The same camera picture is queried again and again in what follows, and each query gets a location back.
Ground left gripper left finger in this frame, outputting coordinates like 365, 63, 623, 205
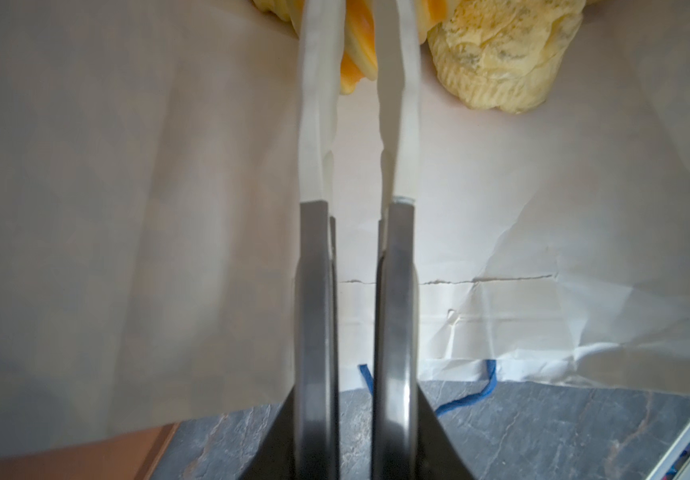
240, 390, 295, 480

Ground brown plastic tray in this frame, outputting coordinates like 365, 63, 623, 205
0, 423, 179, 479

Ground orange croissant bread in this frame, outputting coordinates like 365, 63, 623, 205
253, 0, 460, 95

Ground metal tongs with white tips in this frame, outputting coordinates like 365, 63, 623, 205
293, 1, 422, 479

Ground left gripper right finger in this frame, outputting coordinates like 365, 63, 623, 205
417, 388, 475, 480

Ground blue checkered paper bag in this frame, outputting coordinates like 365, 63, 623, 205
0, 1, 690, 458

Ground pale muffin bread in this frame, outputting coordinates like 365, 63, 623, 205
428, 0, 586, 114

